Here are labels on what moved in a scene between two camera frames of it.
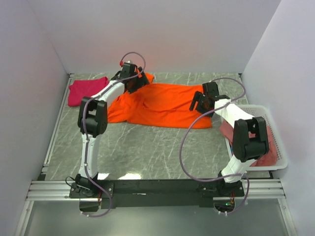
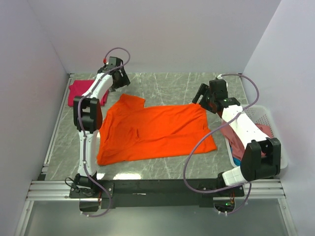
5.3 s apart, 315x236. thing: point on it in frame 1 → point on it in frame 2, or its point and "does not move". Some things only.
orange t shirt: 159,105 → 130,132
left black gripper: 141,81 → 124,79
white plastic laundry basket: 261,111 does not move
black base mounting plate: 142,193 does not move
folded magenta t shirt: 81,88 does not move
